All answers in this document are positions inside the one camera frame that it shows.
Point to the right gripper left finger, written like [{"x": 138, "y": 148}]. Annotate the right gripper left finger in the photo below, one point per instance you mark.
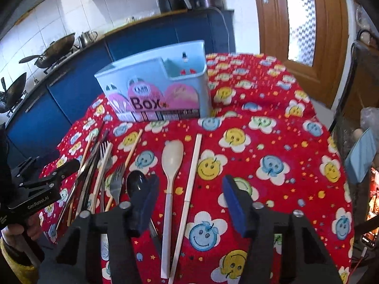
[{"x": 144, "y": 201}]

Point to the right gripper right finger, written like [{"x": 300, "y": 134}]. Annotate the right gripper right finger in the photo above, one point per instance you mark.
[{"x": 239, "y": 204}]

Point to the black spoon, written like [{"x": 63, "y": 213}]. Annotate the black spoon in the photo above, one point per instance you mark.
[{"x": 134, "y": 182}]

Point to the steel fork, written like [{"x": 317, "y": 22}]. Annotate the steel fork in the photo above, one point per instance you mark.
[
  {"x": 117, "y": 183},
  {"x": 103, "y": 150}
]

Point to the light wooden chopstick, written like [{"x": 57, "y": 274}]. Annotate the light wooden chopstick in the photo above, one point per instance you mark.
[{"x": 126, "y": 162}]

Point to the cream white chopstick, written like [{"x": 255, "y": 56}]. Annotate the cream white chopstick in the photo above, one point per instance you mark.
[{"x": 95, "y": 193}]

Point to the steel paring knife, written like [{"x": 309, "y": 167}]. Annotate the steel paring knife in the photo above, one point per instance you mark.
[{"x": 84, "y": 172}]

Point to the white plastic spoon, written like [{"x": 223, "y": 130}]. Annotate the white plastic spoon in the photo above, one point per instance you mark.
[{"x": 171, "y": 160}]

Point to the white plastic chopstick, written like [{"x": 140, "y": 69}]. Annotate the white plastic chopstick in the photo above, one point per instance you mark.
[{"x": 186, "y": 206}]

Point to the blue kitchen cabinets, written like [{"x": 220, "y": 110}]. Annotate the blue kitchen cabinets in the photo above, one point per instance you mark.
[{"x": 63, "y": 96}]

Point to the person's left hand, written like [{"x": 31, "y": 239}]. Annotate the person's left hand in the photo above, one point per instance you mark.
[{"x": 34, "y": 230}]

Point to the red smiley flower tablecloth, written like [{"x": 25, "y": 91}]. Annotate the red smiley flower tablecloth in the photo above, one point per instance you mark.
[{"x": 264, "y": 133}]

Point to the light blue utensil holder box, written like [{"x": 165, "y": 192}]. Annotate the light blue utensil holder box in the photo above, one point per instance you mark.
[{"x": 166, "y": 83}]

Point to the black wok on stove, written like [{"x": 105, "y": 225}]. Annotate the black wok on stove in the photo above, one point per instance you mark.
[{"x": 53, "y": 53}]

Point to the steel kettle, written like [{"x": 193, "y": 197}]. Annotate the steel kettle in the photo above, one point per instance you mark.
[{"x": 87, "y": 38}]

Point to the wooden door with glass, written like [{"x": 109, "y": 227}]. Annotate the wooden door with glass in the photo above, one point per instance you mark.
[{"x": 310, "y": 38}]

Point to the black air fryer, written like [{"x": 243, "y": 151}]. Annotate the black air fryer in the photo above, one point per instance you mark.
[{"x": 166, "y": 6}]

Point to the black wire rack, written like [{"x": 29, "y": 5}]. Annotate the black wire rack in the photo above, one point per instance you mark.
[{"x": 355, "y": 125}]

